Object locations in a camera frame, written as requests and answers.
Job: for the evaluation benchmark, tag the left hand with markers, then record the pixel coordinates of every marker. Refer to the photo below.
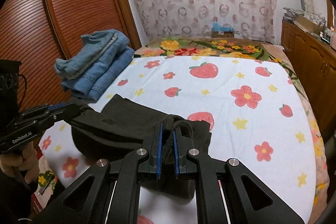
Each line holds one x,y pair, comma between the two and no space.
25,161

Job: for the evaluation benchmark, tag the brown wooden sideboard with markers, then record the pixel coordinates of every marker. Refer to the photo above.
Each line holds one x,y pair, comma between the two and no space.
314,64

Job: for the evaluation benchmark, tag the white fruit-print bed sheet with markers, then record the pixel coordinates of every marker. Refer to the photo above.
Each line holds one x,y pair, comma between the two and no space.
255,114

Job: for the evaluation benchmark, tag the floral bed blanket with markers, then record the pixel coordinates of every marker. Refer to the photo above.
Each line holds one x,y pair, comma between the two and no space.
224,48

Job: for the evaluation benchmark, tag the brown louvered wardrobe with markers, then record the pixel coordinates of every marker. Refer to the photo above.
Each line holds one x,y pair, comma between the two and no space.
37,32

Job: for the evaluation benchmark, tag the small box with blue cloth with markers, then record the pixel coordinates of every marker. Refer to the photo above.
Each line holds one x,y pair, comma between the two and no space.
219,31

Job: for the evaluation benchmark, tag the black pants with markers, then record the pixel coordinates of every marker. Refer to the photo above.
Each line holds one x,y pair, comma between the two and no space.
123,125

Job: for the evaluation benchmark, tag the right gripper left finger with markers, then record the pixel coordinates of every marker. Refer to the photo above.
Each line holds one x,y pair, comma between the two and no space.
108,192

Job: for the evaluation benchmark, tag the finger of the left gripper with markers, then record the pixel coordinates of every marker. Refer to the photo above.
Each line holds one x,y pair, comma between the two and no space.
65,115
69,106

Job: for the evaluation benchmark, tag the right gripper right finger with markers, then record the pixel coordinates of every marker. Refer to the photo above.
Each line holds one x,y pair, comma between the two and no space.
227,191

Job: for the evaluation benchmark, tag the light blue folded jeans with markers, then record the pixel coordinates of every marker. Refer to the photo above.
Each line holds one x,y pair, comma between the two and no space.
98,46

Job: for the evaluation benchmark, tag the cardboard box on sideboard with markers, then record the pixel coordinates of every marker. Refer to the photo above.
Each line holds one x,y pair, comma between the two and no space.
306,25

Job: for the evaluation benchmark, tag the dark blue folded jeans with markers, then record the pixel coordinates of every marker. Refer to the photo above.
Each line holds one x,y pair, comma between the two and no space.
98,77

